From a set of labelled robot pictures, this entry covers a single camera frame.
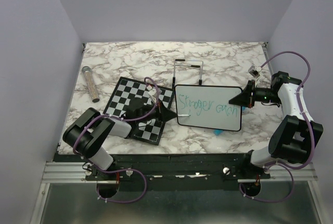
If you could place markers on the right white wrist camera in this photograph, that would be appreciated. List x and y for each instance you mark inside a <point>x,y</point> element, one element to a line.
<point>255,71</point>

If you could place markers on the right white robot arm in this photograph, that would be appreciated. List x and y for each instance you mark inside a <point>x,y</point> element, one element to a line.
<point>293,142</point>

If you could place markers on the black and white chessboard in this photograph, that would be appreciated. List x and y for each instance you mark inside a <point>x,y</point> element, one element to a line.
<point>125,94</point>

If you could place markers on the black framed whiteboard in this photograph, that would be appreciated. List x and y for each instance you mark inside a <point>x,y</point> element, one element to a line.
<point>208,107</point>

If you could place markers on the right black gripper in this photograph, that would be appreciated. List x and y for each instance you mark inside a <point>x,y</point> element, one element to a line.
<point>244,98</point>

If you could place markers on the glittery silver tube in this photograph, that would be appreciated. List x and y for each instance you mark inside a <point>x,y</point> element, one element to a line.
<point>91,86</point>

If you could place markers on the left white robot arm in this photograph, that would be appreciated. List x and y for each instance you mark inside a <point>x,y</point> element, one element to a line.
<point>88,133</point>

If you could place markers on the aluminium frame rail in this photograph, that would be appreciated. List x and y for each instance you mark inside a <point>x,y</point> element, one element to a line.
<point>62,172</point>

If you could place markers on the wire whiteboard stand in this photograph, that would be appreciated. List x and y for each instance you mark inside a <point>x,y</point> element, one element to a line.
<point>187,64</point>

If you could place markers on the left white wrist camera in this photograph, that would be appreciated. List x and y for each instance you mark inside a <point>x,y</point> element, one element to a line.
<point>152,93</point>

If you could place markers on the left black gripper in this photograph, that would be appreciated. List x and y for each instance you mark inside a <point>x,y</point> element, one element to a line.
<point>164,114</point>

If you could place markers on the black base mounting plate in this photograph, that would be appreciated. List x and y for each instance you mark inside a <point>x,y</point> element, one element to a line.
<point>178,172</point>

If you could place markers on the blue cylindrical tube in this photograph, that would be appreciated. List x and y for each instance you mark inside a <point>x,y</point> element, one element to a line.
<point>217,131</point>

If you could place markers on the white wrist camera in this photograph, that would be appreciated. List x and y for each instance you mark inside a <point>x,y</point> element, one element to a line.
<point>255,71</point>
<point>152,93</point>

